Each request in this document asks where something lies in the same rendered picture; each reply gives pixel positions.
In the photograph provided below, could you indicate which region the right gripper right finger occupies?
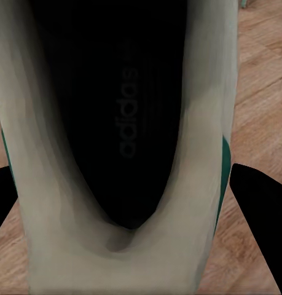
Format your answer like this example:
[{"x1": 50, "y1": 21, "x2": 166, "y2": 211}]
[{"x1": 229, "y1": 163, "x2": 282, "y2": 293}]

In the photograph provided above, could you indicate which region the gym shoe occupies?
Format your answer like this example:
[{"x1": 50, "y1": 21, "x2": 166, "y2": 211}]
[{"x1": 0, "y1": 0, "x2": 238, "y2": 295}]

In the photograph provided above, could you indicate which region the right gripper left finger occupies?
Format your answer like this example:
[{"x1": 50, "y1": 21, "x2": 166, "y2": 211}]
[{"x1": 0, "y1": 166, "x2": 19, "y2": 226}]

